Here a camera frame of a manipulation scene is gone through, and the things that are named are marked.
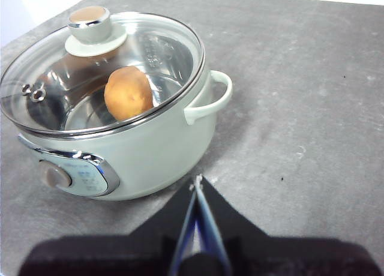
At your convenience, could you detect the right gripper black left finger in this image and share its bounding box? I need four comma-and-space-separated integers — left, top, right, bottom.
17, 179, 200, 276

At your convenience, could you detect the pale green electric cooking pot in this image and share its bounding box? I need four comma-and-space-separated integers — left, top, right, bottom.
0, 11, 233, 202

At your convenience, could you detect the glass lid with green knob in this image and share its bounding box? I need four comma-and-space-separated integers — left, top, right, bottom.
0, 5, 206, 136

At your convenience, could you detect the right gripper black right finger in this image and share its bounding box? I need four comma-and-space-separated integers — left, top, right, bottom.
196, 174, 384, 276

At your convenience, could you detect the brown potato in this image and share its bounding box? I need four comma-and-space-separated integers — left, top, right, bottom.
104, 65, 154, 121

